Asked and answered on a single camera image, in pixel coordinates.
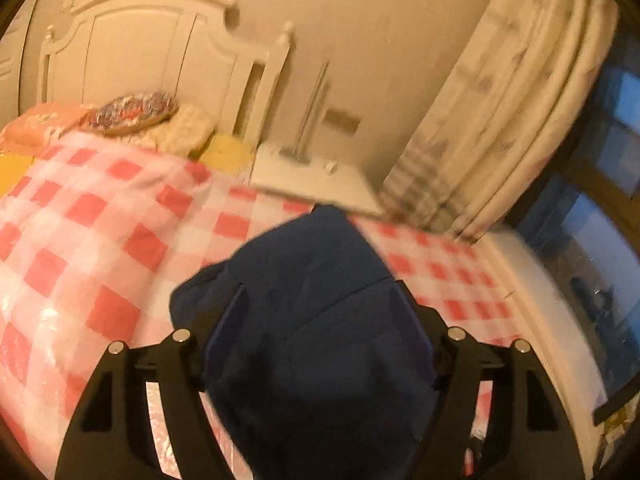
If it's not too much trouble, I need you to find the orange pillow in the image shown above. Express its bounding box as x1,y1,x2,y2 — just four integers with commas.
0,102,96,153

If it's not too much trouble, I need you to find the patterned round pillow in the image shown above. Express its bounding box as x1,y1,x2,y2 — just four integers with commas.
82,91,180,136

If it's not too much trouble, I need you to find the white nightstand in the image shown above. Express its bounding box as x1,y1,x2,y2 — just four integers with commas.
249,142,386,218

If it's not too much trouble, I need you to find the cream floral pillow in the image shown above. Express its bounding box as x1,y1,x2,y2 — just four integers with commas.
150,104,216,156

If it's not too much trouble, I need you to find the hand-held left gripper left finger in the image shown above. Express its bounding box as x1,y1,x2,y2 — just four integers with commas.
55,282,246,480

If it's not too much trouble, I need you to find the gold wall socket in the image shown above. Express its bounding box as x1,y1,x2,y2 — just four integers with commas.
322,108,362,134

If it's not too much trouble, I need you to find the red white checkered bed cover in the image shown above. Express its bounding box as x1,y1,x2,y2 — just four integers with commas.
0,130,516,480

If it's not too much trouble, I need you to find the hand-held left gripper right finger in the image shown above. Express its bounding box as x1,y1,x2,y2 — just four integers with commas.
392,280,586,480

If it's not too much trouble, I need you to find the dark framed window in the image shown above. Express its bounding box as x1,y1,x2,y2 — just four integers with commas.
505,25,640,411

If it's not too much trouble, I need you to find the striped printed curtain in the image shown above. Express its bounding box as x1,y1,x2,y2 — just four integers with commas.
377,0,621,243

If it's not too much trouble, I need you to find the white desk lamp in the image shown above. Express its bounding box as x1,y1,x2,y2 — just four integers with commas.
280,60,331,163

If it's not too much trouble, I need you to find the white panelled wardrobe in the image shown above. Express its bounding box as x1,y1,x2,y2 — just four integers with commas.
0,0,43,126

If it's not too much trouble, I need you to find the white wooden bed headboard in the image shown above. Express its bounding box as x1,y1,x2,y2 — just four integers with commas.
37,0,296,148

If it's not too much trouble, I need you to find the navy blue padded jacket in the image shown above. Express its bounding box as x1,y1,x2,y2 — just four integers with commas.
169,204,441,480

